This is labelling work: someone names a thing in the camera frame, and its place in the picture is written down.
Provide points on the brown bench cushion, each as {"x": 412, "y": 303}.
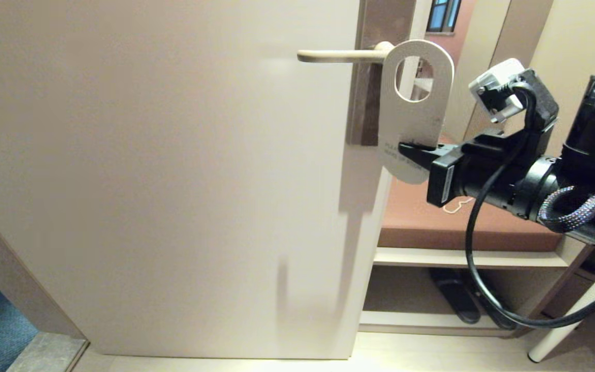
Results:
{"x": 411, "y": 227}

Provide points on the beige room door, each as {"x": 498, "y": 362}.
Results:
{"x": 173, "y": 155}

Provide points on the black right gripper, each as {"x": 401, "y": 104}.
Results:
{"x": 514, "y": 186}

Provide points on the wall mirror with beige frame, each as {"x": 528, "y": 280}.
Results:
{"x": 478, "y": 31}

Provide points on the dark slipper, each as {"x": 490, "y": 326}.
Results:
{"x": 452, "y": 299}
{"x": 504, "y": 323}

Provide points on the white bench shelf unit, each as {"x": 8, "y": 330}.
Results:
{"x": 421, "y": 257}

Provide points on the white table leg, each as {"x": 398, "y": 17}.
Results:
{"x": 561, "y": 330}

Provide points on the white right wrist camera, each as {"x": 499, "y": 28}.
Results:
{"x": 494, "y": 77}

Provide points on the white door hanger sign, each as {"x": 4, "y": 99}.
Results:
{"x": 411, "y": 124}

